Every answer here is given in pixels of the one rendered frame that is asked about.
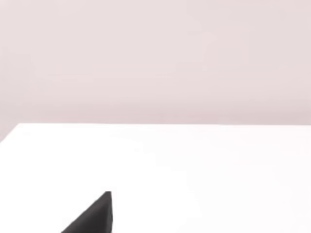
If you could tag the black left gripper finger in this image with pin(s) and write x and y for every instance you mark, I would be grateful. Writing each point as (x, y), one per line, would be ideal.
(97, 217)

